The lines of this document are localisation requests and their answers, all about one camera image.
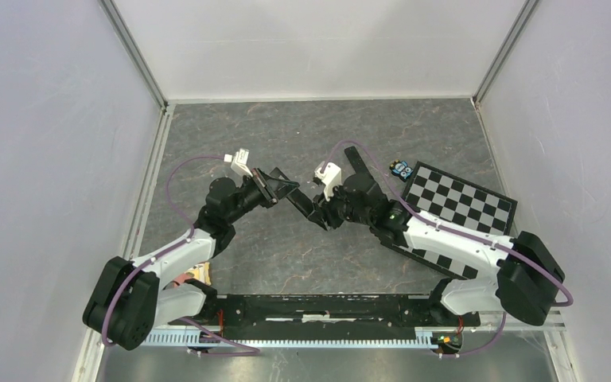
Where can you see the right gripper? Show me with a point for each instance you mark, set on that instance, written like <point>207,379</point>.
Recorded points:
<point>323,214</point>

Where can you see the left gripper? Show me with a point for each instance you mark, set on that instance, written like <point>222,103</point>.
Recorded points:
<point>284,187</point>

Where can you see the black remote with buttons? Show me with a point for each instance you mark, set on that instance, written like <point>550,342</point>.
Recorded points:
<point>301,202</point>

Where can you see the black remote back up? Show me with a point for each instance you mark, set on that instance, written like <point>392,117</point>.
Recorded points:
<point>360,170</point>

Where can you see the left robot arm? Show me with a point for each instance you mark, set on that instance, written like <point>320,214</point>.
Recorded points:
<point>131,297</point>

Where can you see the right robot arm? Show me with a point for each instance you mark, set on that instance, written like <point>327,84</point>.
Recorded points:
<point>516,275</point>

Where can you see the blue owl figure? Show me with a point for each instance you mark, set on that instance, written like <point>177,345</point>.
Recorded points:
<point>401,170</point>

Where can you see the black white chessboard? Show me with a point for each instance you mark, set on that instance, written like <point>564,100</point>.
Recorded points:
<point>459,201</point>

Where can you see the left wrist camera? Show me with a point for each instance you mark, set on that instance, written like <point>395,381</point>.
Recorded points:
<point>238,162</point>

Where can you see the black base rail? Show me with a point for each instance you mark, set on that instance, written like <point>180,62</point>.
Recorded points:
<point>303,317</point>

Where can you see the white cable duct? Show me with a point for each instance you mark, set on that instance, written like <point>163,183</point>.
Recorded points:
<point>191,337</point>

